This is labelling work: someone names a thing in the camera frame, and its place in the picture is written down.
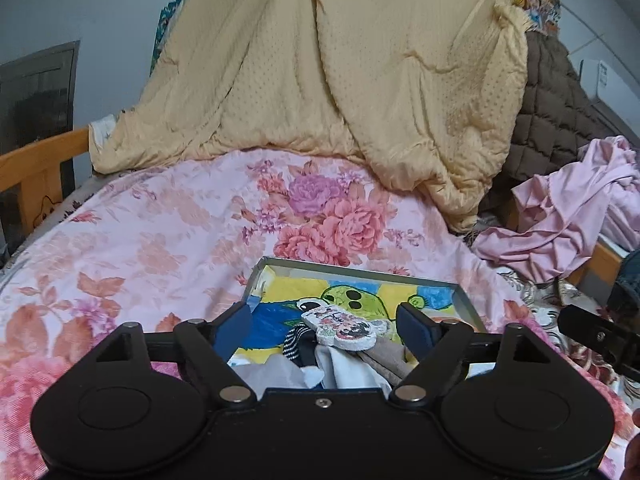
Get white air conditioner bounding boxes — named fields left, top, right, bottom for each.
left=580, top=59, right=640, bottom=126

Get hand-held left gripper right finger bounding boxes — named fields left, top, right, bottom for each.
left=391, top=301, right=548, bottom=406

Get pink floral bedsheet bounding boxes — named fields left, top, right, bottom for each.
left=0, top=152, right=636, bottom=480

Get cartoon wall poster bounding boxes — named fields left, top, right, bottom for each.
left=510, top=0, right=563, bottom=36

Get teal wall poster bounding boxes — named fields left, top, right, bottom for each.
left=150, top=0, right=183, bottom=78

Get white sock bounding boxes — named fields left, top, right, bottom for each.
left=300, top=347, right=393, bottom=392

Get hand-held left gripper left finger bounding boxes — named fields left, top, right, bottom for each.
left=97, top=302, right=257, bottom=406

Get blue jeans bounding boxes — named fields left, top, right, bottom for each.
left=607, top=250, right=640, bottom=321

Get wooden bed rail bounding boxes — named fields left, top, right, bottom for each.
left=0, top=127, right=91, bottom=253
left=565, top=237, right=626, bottom=291

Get brown quilted blanket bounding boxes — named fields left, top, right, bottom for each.
left=480, top=30, right=621, bottom=226

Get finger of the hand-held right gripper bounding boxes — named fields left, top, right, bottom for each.
left=557, top=304, right=640, bottom=376

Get yellow quilt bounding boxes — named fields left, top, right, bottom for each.
left=90, top=0, right=528, bottom=233

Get grey fabric face mask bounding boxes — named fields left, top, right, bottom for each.
left=232, top=356, right=308, bottom=392

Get navy striped sock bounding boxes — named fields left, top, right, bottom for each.
left=281, top=324, right=326, bottom=366

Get dark door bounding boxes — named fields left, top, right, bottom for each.
left=0, top=40, right=81, bottom=261

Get cartoon plaster figure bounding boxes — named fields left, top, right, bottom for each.
left=300, top=304, right=391, bottom=353

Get grey drawstring pouch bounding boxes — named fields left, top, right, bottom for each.
left=357, top=337, right=418, bottom=386

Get grey tray with frog painting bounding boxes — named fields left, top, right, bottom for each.
left=227, top=256, right=488, bottom=392

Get pink garment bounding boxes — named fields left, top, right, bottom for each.
left=472, top=135, right=640, bottom=286

